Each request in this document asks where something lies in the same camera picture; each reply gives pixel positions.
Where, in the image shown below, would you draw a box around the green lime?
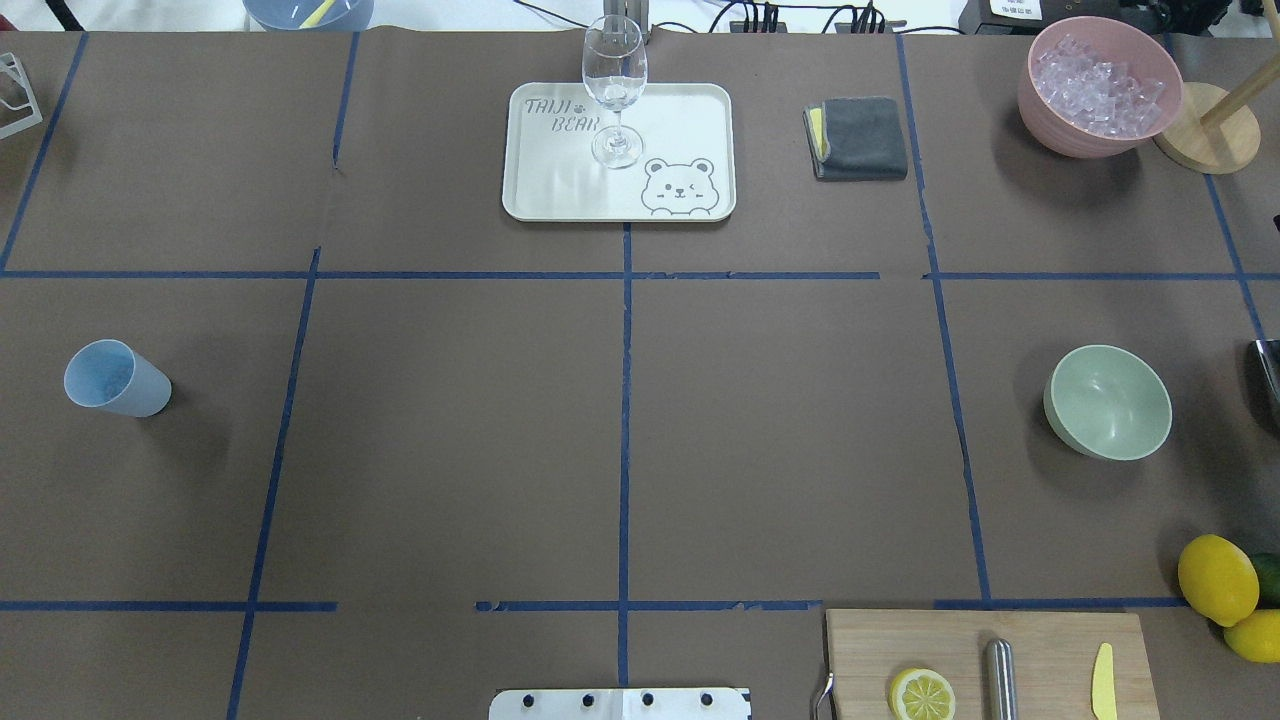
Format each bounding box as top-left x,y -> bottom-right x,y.
1249,552 -> 1280,609

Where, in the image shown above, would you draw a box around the clear ice cubes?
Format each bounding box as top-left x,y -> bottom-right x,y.
1032,35 -> 1167,138

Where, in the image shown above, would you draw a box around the steel muddler with black cap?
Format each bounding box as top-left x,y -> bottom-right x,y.
984,638 -> 1019,720

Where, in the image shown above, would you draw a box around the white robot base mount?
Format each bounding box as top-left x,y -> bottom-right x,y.
488,687 -> 753,719

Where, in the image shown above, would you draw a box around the pink bowl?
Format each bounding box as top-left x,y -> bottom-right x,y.
1018,15 -> 1184,159

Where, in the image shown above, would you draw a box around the yellow lemon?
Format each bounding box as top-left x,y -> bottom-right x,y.
1178,534 -> 1260,628
1222,609 -> 1280,664

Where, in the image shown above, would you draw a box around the wooden cutting board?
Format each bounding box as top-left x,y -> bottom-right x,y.
826,609 -> 1160,719

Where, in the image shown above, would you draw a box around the half lemon slice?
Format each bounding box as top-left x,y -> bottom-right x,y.
887,667 -> 957,720

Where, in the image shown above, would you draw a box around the light blue plastic cup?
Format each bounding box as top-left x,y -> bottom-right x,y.
63,340 -> 173,418

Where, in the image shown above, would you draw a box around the wooden stand with round base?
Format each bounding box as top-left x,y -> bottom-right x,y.
1155,53 -> 1279,176

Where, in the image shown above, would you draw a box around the white wire cup rack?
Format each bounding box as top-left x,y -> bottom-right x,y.
1,53 -> 44,140

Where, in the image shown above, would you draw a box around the grey folded cloth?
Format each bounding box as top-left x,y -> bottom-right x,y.
803,96 -> 908,181

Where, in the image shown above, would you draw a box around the yellow plastic knife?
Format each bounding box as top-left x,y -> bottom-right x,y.
1091,642 -> 1117,720

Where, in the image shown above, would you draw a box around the black power strip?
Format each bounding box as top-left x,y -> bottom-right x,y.
714,12 -> 890,35

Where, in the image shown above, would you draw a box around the cream bear serving tray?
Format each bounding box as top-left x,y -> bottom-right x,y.
502,83 -> 737,222

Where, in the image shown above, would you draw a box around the clear wine glass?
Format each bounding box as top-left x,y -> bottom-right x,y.
581,14 -> 648,169

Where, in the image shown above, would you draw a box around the light green bowl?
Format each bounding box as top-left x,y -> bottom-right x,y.
1042,345 -> 1172,462

